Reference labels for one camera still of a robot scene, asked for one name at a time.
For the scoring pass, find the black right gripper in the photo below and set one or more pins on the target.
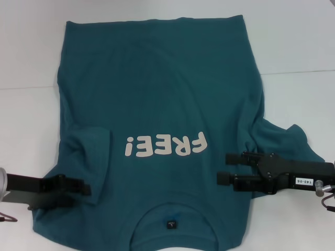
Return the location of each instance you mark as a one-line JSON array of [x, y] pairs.
[[306, 175]]

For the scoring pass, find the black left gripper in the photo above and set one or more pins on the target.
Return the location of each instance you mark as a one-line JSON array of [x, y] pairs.
[[39, 185]]

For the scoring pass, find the teal FREE print t-shirt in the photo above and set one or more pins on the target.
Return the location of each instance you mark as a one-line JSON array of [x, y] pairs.
[[157, 78]]

